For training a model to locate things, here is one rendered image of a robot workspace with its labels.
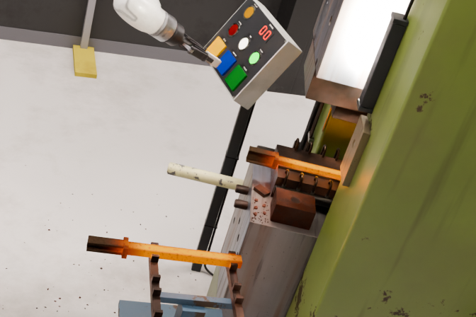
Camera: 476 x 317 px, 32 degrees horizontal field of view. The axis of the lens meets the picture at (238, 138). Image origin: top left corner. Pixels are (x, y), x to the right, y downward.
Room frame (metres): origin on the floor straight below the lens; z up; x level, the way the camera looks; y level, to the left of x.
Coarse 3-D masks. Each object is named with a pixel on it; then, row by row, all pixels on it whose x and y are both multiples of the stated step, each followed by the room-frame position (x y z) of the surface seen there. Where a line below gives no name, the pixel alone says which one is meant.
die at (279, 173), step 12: (288, 156) 2.20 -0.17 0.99; (300, 156) 2.22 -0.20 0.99; (312, 156) 2.26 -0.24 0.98; (324, 156) 2.28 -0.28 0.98; (276, 168) 2.12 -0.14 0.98; (288, 168) 2.12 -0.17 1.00; (336, 168) 2.21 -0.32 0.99; (276, 180) 2.07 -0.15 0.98; (288, 180) 2.07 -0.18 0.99; (312, 180) 2.10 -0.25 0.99; (324, 180) 2.12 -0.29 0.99; (336, 180) 2.14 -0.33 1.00; (324, 192) 2.08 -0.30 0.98
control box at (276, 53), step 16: (256, 0) 2.85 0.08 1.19; (240, 16) 2.79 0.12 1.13; (256, 16) 2.74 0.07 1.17; (272, 16) 2.79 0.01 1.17; (224, 32) 2.78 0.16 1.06; (240, 32) 2.73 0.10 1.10; (256, 32) 2.68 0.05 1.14; (272, 32) 2.63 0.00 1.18; (256, 48) 2.62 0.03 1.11; (272, 48) 2.58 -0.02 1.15; (288, 48) 2.57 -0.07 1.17; (240, 64) 2.60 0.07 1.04; (256, 64) 2.56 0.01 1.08; (272, 64) 2.54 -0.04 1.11; (288, 64) 2.58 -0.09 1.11; (224, 80) 2.59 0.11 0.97; (256, 80) 2.52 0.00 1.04; (272, 80) 2.55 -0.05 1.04; (240, 96) 2.50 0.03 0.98; (256, 96) 2.53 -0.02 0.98
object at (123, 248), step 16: (96, 240) 1.61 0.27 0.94; (112, 240) 1.63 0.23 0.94; (128, 240) 1.65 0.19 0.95; (144, 256) 1.63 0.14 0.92; (160, 256) 1.64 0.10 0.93; (176, 256) 1.66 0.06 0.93; (192, 256) 1.67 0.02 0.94; (208, 256) 1.69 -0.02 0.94; (224, 256) 1.70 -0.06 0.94; (240, 256) 1.72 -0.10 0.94
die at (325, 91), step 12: (312, 48) 2.21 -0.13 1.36; (312, 60) 2.15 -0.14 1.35; (312, 72) 2.09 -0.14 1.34; (312, 84) 2.07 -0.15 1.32; (324, 84) 2.07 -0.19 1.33; (336, 84) 2.08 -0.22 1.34; (312, 96) 2.07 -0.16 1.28; (324, 96) 2.07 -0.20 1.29; (336, 96) 2.08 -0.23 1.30; (348, 96) 2.08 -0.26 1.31; (348, 108) 2.08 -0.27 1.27
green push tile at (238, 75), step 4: (236, 68) 2.59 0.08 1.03; (240, 68) 2.58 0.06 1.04; (232, 72) 2.58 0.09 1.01; (236, 72) 2.57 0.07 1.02; (240, 72) 2.56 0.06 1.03; (244, 72) 2.56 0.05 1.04; (228, 76) 2.58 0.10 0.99; (232, 76) 2.57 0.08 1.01; (236, 76) 2.56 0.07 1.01; (240, 76) 2.55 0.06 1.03; (244, 76) 2.54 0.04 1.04; (228, 80) 2.57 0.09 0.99; (232, 80) 2.55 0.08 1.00; (236, 80) 2.54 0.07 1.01; (240, 80) 2.53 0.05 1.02; (228, 84) 2.55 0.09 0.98; (232, 84) 2.54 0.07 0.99; (236, 84) 2.53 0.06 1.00; (232, 88) 2.52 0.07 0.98
